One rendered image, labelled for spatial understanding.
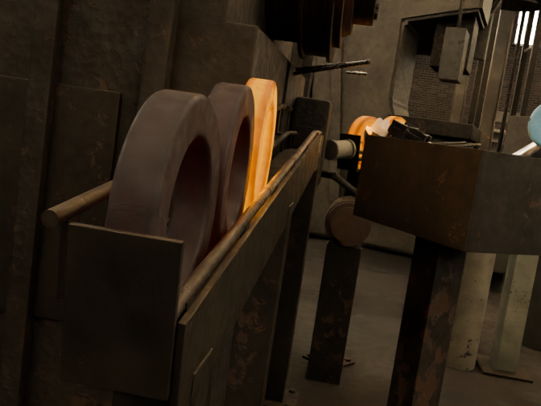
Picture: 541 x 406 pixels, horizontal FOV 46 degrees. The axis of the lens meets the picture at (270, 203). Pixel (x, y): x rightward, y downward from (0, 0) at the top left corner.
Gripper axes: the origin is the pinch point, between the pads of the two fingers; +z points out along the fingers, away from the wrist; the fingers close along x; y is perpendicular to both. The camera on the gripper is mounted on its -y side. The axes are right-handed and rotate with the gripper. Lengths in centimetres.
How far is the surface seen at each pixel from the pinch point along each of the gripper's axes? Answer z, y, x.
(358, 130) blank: -1.3, 0.1, 6.8
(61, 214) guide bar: -76, 14, 144
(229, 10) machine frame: -24, 24, 90
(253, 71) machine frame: -31, 16, 87
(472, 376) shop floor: -53, -60, -35
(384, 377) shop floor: -39, -65, -5
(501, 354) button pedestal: -54, -53, -48
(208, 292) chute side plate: -81, 11, 134
